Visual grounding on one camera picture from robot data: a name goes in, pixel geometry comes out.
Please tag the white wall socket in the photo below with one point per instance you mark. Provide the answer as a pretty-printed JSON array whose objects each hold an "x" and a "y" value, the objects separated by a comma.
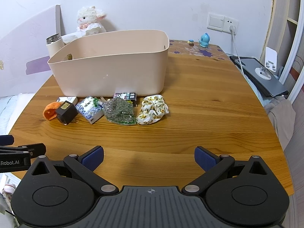
[{"x": 230, "y": 25}]

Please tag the white wall switch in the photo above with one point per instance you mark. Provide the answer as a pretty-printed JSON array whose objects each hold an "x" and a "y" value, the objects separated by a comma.
[{"x": 215, "y": 22}]

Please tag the blue cartoon figurine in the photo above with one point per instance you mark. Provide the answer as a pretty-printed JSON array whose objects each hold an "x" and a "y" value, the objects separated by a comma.
[{"x": 204, "y": 40}]

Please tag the white wardrobe shelf unit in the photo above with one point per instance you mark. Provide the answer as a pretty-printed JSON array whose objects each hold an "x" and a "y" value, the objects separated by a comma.
[{"x": 285, "y": 36}]

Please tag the white plush lamb toy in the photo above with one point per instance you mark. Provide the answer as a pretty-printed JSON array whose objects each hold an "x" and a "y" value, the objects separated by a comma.
[{"x": 89, "y": 23}]

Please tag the cream thermos bottle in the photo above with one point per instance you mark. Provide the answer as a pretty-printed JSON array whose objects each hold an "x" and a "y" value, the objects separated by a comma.
[{"x": 54, "y": 43}]

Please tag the black colourful card box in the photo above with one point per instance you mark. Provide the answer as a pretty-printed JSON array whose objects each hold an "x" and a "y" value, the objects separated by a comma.
[{"x": 131, "y": 97}]

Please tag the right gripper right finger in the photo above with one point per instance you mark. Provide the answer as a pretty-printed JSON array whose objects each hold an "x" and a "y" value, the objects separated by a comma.
[{"x": 239, "y": 193}]

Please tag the clear bag of dried herbs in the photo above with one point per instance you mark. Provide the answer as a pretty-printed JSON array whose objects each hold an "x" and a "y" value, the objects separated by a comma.
[{"x": 119, "y": 111}]

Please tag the floral purple table mat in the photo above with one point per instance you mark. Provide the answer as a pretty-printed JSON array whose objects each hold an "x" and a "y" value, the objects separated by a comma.
[{"x": 183, "y": 48}]

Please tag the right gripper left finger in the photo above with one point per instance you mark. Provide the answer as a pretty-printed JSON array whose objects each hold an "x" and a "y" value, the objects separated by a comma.
[{"x": 62, "y": 193}]

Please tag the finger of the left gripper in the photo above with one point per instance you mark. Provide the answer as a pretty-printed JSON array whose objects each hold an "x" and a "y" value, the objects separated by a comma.
[
  {"x": 34, "y": 150},
  {"x": 6, "y": 140}
]

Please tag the orange fabric pouch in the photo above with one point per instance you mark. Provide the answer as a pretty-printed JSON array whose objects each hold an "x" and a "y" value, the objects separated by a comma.
[{"x": 49, "y": 112}]

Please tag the purple white headboard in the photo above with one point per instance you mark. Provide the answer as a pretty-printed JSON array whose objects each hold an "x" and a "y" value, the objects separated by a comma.
[{"x": 24, "y": 55}]

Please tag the black cube box gold print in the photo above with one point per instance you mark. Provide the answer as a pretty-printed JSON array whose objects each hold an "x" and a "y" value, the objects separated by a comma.
[{"x": 66, "y": 112}]

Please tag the grey laptop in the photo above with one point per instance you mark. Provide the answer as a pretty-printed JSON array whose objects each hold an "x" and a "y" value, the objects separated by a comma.
[{"x": 268, "y": 88}]

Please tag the small mushroom figurine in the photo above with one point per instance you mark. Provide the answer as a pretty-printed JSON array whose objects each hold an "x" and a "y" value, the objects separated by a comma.
[{"x": 191, "y": 42}]

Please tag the white phone stand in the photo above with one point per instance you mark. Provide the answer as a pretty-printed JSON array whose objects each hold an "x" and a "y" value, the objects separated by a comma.
[{"x": 270, "y": 65}]

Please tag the blue white tissue pack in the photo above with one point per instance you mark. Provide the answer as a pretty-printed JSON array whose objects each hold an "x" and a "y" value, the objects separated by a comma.
[{"x": 91, "y": 109}]

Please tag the white yellow floral scrunchie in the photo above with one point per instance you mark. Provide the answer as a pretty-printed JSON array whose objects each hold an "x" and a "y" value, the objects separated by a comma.
[{"x": 152, "y": 110}]

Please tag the small white box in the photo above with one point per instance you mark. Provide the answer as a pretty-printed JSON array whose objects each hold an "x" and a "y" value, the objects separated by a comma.
[{"x": 72, "y": 100}]

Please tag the beige grey cloth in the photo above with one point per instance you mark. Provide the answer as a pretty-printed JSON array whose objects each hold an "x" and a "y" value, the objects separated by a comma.
[{"x": 282, "y": 116}]

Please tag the beige plastic storage bin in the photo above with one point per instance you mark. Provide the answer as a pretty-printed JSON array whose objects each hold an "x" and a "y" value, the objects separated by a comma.
[{"x": 112, "y": 62}]

